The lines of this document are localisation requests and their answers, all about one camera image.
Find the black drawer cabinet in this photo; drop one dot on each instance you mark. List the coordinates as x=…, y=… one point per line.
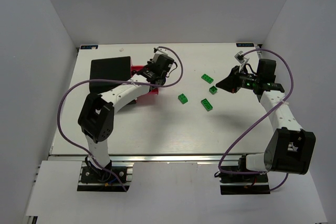
x=118, y=68

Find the green lego brick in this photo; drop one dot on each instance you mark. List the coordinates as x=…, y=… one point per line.
x=206, y=104

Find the green small square lego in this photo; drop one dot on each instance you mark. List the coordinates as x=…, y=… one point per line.
x=213, y=89

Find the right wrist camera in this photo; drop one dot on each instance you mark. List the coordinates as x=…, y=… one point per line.
x=241, y=59

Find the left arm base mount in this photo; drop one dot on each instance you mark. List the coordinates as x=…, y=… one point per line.
x=92, y=179

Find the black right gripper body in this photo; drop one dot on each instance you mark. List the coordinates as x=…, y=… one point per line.
x=235, y=80

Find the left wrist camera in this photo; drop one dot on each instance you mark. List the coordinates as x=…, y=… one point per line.
x=160, y=51

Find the blue table label right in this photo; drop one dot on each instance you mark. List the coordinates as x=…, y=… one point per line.
x=245, y=44

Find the blue table label left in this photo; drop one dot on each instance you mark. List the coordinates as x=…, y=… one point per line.
x=88, y=47

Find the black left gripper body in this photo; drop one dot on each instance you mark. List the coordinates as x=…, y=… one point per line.
x=147, y=71

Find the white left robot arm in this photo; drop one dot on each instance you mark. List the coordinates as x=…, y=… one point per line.
x=96, y=118

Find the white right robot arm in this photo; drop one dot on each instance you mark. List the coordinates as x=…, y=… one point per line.
x=291, y=147

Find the green four-stud long lego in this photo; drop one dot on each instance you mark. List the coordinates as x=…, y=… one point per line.
x=207, y=78

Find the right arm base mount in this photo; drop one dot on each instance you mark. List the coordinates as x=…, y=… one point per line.
x=235, y=179

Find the blue table label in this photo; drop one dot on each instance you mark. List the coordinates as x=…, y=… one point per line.
x=245, y=44
x=88, y=47

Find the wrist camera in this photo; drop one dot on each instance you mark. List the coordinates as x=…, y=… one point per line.
x=241, y=59
x=160, y=51

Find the green curved four-stud lego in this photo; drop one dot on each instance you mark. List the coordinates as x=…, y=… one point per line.
x=182, y=98

